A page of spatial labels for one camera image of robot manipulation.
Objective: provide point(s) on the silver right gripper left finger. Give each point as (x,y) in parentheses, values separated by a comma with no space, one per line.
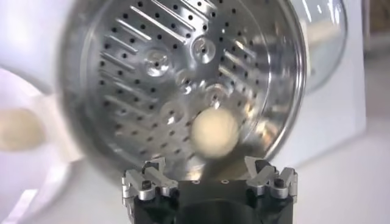
(158,179)

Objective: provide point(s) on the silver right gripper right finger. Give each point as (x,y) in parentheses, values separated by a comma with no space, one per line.
(262,179)

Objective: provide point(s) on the white steamed baozi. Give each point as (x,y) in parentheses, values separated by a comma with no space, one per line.
(18,129)
(214,134)

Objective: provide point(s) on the stainless steel steamer basket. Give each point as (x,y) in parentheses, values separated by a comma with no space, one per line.
(137,76)

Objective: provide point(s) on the white round plate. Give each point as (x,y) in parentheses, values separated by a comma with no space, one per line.
(18,176)

